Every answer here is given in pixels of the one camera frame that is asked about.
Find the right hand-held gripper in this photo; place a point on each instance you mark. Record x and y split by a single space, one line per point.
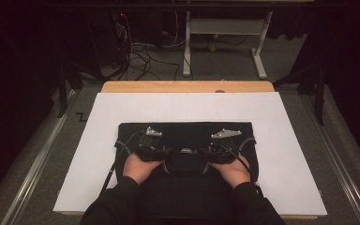
223 150

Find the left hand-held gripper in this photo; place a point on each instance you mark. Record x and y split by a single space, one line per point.
151 145

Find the dark navy knit vest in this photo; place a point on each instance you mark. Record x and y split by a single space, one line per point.
187 131

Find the person's right hand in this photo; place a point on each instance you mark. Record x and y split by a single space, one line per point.
232 173

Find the person's left hand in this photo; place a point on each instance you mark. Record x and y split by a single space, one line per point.
139 168

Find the white table cover sheet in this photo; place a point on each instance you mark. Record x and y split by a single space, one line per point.
187 106

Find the yellow ball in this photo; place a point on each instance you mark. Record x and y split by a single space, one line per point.
215 36
212 48

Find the black metal stand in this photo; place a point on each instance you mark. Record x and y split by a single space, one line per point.
318 93
63 87

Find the metal floor rail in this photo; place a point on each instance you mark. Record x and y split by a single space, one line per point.
340 175
34 168

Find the white metal table frame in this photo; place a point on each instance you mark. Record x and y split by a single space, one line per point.
225 26

